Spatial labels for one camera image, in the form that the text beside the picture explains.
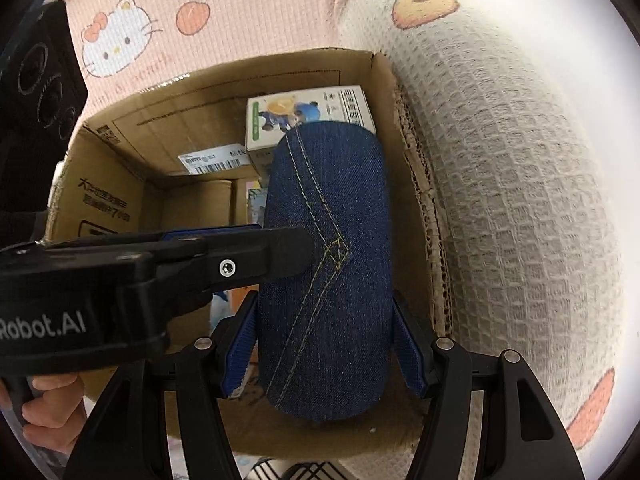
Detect person's left hand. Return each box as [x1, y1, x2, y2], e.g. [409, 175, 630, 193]
[0, 374, 88, 453]

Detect green and white carton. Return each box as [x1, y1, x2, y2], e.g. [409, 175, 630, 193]
[245, 85, 377, 153]

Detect white barcode label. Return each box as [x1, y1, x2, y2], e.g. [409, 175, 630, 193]
[179, 147, 251, 176]

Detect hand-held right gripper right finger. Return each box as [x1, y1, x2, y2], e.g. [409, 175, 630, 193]
[392, 292, 586, 480]

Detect pink and cream printed blanket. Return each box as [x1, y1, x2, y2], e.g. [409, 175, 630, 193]
[10, 0, 631, 480]

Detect colourful yellow-edged box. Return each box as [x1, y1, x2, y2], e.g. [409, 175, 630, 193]
[246, 179, 268, 226]

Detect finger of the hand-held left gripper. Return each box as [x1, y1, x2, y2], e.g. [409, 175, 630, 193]
[160, 225, 266, 250]
[150, 227, 319, 295]

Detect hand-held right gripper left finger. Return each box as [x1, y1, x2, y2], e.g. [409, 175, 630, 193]
[62, 292, 261, 480]

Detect brown cardboard box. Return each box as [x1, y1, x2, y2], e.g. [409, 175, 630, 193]
[45, 47, 453, 453]

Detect blue denim case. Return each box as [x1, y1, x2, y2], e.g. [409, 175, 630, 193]
[257, 121, 393, 421]

